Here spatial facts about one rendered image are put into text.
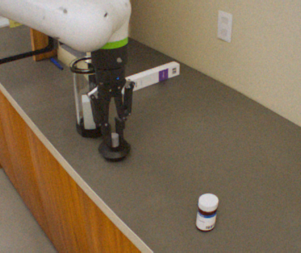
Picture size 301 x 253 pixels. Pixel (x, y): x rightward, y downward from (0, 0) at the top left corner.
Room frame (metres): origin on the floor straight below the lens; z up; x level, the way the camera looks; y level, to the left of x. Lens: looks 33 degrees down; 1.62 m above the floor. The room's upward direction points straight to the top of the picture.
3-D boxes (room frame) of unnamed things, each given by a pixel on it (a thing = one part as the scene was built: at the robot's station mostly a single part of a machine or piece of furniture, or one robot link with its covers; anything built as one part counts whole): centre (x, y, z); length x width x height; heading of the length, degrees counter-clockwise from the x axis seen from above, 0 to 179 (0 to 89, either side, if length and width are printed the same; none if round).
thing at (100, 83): (0.91, 0.10, 1.17); 0.08 x 0.07 x 0.09; 124
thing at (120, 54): (0.91, 0.11, 1.25); 0.12 x 0.09 x 0.06; 34
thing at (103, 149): (0.91, 0.10, 0.97); 0.09 x 0.09 x 0.07
